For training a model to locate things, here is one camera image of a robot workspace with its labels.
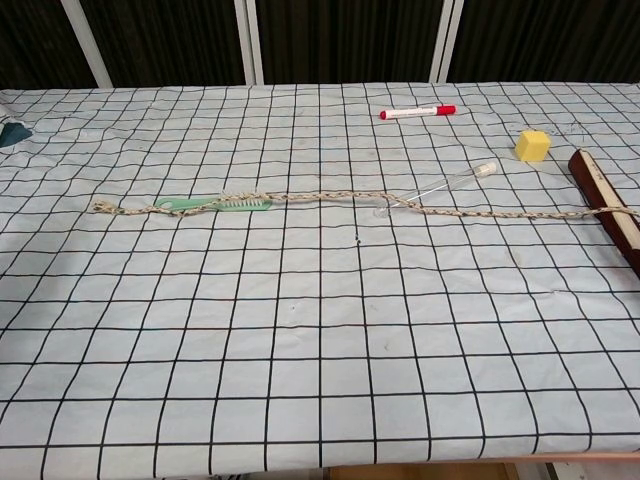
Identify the beige braided rope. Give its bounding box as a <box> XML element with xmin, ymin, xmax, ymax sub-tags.
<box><xmin>91</xmin><ymin>191</ymin><xmax>640</xmax><ymax>222</ymax></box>

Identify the green plastic comb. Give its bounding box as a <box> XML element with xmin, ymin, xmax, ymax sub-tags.
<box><xmin>153</xmin><ymin>196</ymin><xmax>275</xmax><ymax>212</ymax></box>

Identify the red white marker pen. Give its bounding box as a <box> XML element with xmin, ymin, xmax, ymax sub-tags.
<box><xmin>378</xmin><ymin>103</ymin><xmax>458</xmax><ymax>121</ymax></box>

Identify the clear glass test tube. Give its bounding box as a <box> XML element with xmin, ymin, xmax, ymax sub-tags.
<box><xmin>372</xmin><ymin>160</ymin><xmax>498</xmax><ymax>220</ymax></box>

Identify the black partition panel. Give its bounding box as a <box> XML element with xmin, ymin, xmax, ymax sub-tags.
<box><xmin>0</xmin><ymin>0</ymin><xmax>99</xmax><ymax>91</ymax></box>
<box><xmin>254</xmin><ymin>0</ymin><xmax>444</xmax><ymax>85</ymax></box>
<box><xmin>449</xmin><ymin>0</ymin><xmax>640</xmax><ymax>84</ymax></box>
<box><xmin>79</xmin><ymin>0</ymin><xmax>249</xmax><ymax>87</ymax></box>

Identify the yellow cube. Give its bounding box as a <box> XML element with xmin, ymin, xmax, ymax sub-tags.
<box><xmin>514</xmin><ymin>130</ymin><xmax>551</xmax><ymax>163</ymax></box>

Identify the teal table pad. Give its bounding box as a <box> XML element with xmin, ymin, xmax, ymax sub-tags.
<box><xmin>0</xmin><ymin>122</ymin><xmax>33</xmax><ymax>148</ymax></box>

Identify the white partition post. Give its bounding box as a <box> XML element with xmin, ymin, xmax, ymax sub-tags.
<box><xmin>428</xmin><ymin>0</ymin><xmax>465</xmax><ymax>84</ymax></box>
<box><xmin>59</xmin><ymin>0</ymin><xmax>114</xmax><ymax>90</ymax></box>
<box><xmin>234</xmin><ymin>0</ymin><xmax>265</xmax><ymax>85</ymax></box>

